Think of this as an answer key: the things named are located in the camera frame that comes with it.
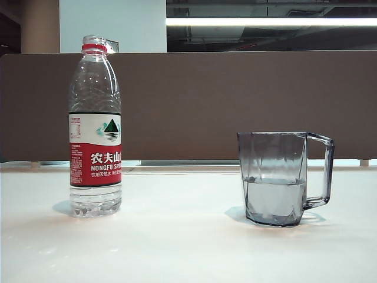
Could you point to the clear water bottle red label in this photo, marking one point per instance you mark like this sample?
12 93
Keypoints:
94 159

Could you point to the long white ceiling light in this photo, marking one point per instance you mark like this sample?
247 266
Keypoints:
265 21

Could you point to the beige partition foot clamp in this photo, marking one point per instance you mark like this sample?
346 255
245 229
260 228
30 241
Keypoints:
365 163

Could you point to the grey wall mounted box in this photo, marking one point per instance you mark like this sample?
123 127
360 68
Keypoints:
113 47

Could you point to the beige building pillar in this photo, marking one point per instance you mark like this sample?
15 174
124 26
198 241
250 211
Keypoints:
39 26

